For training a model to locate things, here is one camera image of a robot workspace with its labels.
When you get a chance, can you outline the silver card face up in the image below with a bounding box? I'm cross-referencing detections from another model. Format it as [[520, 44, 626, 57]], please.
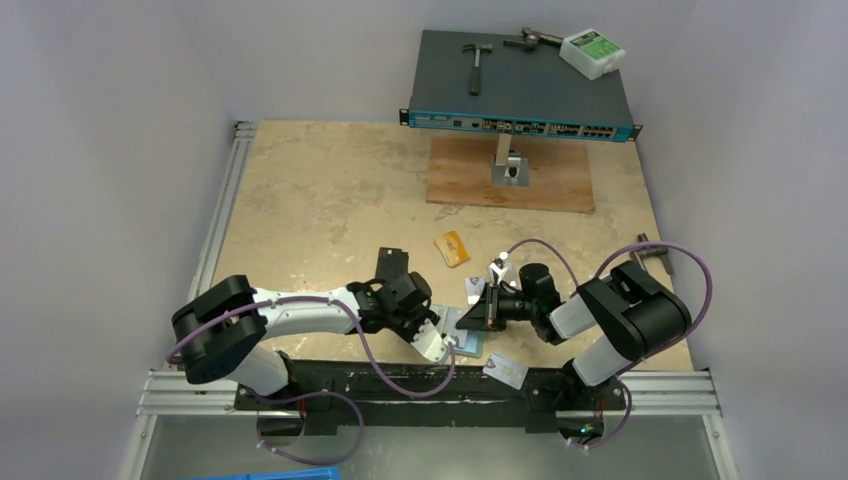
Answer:
[[440, 307, 482, 356]]

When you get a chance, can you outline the black credit card stack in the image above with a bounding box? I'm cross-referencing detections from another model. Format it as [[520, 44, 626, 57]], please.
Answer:
[[375, 247, 409, 281]]

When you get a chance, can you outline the silver card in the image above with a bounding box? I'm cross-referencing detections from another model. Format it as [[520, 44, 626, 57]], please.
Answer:
[[483, 352, 529, 390]]

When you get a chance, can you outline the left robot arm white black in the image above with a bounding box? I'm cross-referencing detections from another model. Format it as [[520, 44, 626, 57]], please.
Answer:
[[167, 272, 450, 409]]

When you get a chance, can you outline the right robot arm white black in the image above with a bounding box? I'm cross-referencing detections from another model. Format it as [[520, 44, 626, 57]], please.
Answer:
[[456, 261, 692, 407]]

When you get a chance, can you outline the gold credit card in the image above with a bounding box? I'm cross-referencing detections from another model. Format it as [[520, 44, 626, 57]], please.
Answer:
[[433, 230, 471, 268]]

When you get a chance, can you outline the plywood board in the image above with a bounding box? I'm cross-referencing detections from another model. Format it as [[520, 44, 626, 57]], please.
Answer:
[[425, 137, 595, 213]]

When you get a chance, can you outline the blue plastic bin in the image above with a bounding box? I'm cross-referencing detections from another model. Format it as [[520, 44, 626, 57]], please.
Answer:
[[192, 467, 341, 480]]

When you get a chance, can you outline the small claw hammer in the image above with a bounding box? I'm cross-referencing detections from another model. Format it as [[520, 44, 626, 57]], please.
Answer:
[[462, 43, 493, 96]]

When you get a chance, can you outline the white green box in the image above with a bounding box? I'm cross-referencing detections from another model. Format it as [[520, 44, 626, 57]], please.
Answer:
[[559, 29, 626, 81]]

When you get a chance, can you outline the dark hammer tool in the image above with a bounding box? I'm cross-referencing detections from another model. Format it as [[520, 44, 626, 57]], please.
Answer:
[[502, 27, 564, 51]]

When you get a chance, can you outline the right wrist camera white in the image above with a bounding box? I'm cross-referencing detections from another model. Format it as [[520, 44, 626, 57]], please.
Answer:
[[488, 251, 517, 287]]

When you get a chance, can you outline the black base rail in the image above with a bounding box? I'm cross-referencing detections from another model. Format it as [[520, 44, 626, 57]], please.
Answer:
[[234, 360, 629, 441]]

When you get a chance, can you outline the metal post stand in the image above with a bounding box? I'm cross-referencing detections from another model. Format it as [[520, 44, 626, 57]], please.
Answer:
[[491, 134, 530, 188]]

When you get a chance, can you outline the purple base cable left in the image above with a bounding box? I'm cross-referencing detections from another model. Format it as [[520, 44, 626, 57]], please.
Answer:
[[254, 386, 368, 465]]

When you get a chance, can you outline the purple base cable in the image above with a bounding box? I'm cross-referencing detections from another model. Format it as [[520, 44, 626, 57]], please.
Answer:
[[254, 386, 368, 465], [563, 390, 634, 452]]

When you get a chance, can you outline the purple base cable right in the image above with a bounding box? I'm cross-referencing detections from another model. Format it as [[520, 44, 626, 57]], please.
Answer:
[[563, 390, 634, 452]]

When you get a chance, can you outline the aluminium frame rail left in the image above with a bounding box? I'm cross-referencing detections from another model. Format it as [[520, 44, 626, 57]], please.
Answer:
[[173, 120, 256, 356]]

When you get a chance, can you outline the aluminium frame rail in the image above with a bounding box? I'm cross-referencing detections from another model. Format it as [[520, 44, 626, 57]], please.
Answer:
[[173, 120, 256, 356], [136, 371, 721, 417]]

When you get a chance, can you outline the network switch dark blue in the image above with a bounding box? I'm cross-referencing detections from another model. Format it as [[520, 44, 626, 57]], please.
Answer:
[[399, 30, 642, 143]]

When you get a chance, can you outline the aluminium frame rail front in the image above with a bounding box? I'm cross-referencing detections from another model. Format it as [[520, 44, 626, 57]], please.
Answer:
[[136, 371, 721, 417]]

